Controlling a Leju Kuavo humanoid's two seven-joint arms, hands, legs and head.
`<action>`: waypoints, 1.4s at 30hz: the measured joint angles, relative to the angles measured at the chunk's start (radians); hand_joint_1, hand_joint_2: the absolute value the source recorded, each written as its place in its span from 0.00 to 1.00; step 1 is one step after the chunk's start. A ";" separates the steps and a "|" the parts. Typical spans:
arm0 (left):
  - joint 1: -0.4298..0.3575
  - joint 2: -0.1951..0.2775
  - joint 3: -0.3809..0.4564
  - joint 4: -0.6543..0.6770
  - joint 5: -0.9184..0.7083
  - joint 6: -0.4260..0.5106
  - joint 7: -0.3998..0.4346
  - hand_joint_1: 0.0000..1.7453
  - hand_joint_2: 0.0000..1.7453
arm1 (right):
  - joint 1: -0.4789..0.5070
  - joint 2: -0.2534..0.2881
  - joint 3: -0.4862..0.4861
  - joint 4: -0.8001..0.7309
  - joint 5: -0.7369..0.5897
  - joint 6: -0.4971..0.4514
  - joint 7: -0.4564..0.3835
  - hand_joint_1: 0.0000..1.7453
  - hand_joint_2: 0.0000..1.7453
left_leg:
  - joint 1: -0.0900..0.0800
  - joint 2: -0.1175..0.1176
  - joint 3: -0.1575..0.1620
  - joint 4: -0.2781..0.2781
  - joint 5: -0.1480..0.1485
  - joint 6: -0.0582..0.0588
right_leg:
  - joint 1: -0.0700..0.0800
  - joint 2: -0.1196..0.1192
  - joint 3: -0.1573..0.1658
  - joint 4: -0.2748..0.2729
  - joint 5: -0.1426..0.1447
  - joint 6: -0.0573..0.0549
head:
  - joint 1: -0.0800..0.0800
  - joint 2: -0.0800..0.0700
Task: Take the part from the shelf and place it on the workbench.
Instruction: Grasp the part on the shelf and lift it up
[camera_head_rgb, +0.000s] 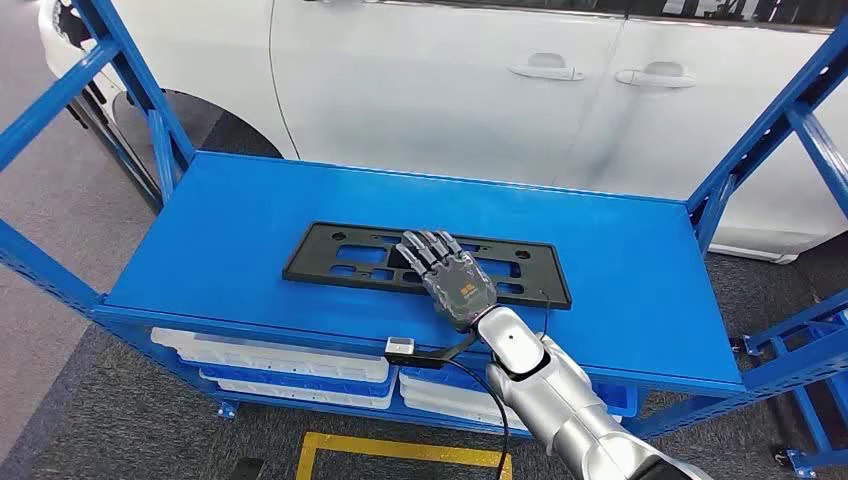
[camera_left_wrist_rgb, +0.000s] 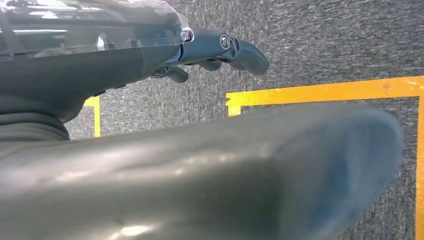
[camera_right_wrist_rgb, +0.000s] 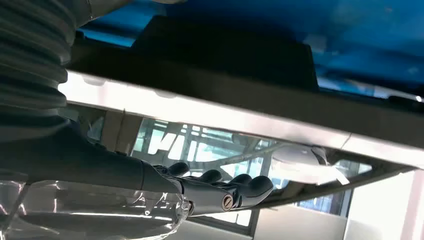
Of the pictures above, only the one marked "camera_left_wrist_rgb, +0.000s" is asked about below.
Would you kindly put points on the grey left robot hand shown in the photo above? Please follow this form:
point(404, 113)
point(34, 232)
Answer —
point(82, 69)

